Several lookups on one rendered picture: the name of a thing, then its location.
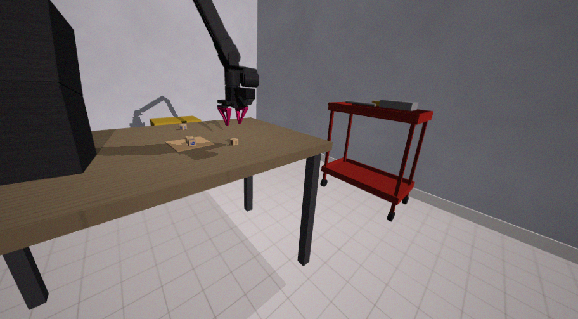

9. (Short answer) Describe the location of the tan flat mat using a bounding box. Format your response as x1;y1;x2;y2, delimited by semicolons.
166;136;214;152

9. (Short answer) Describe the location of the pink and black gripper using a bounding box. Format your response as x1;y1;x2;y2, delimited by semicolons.
217;85;248;126

